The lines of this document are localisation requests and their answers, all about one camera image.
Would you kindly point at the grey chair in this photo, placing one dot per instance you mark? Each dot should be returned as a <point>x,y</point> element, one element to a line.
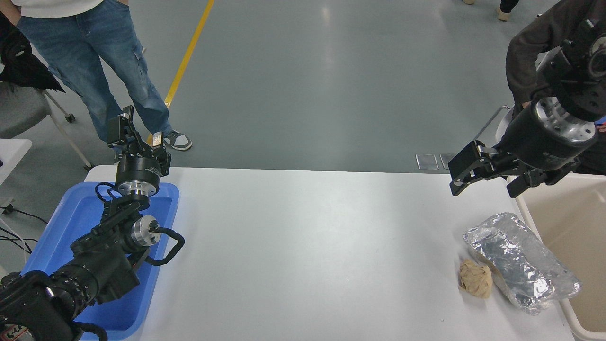
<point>21,111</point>

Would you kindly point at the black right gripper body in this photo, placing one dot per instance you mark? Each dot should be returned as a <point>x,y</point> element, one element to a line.
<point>535,142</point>

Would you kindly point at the standing person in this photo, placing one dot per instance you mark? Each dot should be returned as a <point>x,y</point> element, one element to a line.
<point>94,57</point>

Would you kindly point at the person in dark top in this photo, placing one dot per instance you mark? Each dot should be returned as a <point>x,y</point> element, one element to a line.
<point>525,52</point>

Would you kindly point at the distant person's feet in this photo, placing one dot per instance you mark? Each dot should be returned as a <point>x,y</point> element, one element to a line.
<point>504,10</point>

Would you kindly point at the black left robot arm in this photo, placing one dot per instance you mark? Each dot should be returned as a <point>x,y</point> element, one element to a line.
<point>94,265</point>

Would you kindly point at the thin metal rod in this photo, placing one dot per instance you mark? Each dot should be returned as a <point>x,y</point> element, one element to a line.
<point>492,122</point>

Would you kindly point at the silver foil plate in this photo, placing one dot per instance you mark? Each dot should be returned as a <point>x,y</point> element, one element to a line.
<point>521,260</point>

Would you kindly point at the blue plastic tray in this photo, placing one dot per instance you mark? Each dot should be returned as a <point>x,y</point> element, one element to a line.
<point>71,215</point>

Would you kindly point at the black jacket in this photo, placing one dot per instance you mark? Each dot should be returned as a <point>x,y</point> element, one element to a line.
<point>21,61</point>

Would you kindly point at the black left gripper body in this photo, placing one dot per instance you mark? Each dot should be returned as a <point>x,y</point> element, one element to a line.
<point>137,169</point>

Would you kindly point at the large pale dustbin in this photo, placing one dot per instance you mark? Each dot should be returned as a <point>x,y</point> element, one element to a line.
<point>573,237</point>

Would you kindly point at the small white side table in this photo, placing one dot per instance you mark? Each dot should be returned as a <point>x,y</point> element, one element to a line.
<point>12,154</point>

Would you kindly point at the silver floor outlet cover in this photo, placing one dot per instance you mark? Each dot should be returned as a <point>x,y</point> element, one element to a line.
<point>445,158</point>
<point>427,161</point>

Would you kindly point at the crumpled tan paper ball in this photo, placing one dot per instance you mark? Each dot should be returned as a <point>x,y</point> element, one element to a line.
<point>476,279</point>

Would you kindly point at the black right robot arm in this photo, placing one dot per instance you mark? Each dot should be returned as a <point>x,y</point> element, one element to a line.
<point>580,76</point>

